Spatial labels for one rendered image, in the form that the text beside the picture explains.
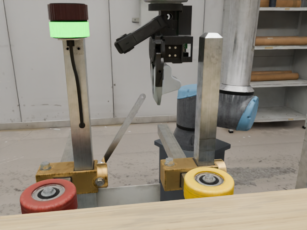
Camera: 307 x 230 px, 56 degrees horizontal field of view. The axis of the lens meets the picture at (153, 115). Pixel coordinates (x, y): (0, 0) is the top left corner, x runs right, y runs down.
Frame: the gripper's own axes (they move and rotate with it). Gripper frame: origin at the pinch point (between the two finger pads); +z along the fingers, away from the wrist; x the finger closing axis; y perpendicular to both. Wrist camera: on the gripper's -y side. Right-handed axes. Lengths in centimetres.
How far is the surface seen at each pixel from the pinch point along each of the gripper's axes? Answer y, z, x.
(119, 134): -8.3, 7.0, -2.6
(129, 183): 1, 98, 127
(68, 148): -20.3, 12.0, 3.1
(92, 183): -14.2, 13.8, -10.6
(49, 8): -18.2, -18.6, -14.6
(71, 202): -16.3, 8.2, -24.6
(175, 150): 5.0, 13.1, 0.1
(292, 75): 185, 41, 223
